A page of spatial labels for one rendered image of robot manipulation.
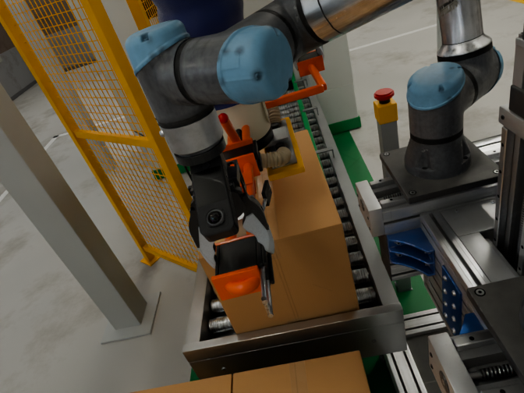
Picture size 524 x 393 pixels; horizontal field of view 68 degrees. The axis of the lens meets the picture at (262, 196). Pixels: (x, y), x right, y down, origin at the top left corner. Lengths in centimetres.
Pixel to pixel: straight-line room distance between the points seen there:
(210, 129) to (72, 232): 158
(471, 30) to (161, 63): 74
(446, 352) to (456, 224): 37
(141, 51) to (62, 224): 161
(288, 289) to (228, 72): 87
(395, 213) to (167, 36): 73
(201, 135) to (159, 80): 8
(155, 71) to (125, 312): 198
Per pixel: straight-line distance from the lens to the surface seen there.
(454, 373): 73
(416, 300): 208
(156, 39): 47
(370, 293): 140
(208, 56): 43
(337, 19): 48
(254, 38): 40
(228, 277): 60
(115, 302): 232
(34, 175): 191
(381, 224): 104
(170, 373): 216
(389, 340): 138
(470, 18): 103
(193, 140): 50
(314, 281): 118
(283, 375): 128
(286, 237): 105
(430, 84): 93
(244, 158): 88
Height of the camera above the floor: 162
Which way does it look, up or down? 33 degrees down
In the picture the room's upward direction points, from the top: 19 degrees counter-clockwise
